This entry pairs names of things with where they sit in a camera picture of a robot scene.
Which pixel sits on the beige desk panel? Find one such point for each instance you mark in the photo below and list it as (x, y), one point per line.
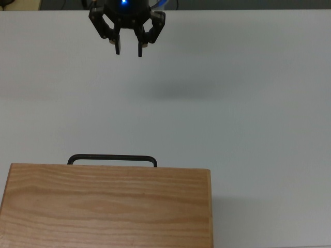
(26, 5)

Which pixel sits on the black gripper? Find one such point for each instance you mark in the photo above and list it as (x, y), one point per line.
(126, 15)

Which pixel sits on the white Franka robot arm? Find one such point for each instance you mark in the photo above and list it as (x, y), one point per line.
(159, 2)

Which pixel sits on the wooden chest of drawers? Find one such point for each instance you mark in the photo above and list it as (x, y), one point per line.
(103, 206)

